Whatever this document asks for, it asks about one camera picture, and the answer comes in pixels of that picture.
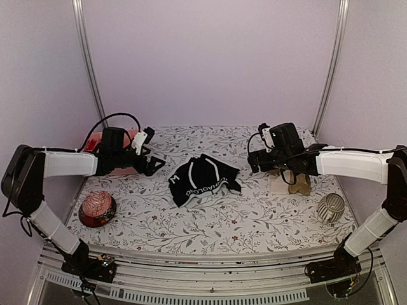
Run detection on black white-striped underwear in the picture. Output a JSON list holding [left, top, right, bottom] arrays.
[[168, 154, 242, 208]]

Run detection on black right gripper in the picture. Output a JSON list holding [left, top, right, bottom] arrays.
[[248, 148, 292, 173]]

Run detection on aluminium corner post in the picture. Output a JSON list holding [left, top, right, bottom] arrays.
[[72, 0, 106, 119], [312, 0, 349, 138]]

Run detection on left aluminium corner post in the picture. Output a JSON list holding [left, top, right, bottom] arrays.
[[72, 0, 106, 119]]

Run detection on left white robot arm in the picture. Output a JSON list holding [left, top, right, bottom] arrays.
[[1, 127, 165, 276]]

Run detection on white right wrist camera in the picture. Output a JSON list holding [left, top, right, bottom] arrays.
[[258, 123, 275, 153]]

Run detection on aluminium front rail frame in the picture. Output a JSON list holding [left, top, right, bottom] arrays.
[[27, 245, 398, 304]]

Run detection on pink divided organizer box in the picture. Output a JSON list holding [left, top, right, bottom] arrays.
[[85, 129, 137, 175]]

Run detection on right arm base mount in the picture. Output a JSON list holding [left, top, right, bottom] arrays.
[[305, 249, 362, 283]]

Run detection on floral patterned table cloth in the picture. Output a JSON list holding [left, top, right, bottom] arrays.
[[67, 126, 357, 255]]

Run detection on striped metal wire cup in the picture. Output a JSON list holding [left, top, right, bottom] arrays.
[[317, 193, 345, 225]]

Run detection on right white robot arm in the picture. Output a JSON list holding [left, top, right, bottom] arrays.
[[248, 123, 406, 277]]

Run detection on right aluminium corner post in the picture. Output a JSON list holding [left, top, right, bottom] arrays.
[[312, 0, 349, 138]]

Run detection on red patterned bowl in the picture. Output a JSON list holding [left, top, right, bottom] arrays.
[[78, 191, 117, 228]]

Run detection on tan beige underwear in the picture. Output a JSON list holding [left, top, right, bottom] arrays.
[[268, 170, 312, 196]]

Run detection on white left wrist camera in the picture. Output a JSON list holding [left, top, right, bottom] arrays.
[[130, 127, 155, 156]]

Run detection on red rolled cloth in box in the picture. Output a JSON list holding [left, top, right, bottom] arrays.
[[84, 139, 98, 151]]

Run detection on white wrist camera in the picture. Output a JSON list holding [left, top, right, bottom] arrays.
[[258, 123, 275, 153], [130, 127, 155, 156]]

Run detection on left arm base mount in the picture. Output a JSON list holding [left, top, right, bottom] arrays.
[[61, 255, 118, 283]]

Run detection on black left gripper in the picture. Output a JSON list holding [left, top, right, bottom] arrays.
[[113, 146, 167, 176]]

